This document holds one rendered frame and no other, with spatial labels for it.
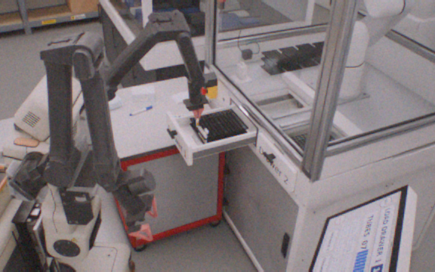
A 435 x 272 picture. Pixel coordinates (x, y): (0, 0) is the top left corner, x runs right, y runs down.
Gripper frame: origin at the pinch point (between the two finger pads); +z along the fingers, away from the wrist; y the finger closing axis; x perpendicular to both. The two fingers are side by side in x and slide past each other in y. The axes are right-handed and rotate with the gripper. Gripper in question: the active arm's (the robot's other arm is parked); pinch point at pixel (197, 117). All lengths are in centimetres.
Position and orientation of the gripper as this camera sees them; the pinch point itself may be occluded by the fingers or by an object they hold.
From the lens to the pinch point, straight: 190.7
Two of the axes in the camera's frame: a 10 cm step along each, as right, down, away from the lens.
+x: -3.4, -5.5, 7.6
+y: 9.4, -2.4, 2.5
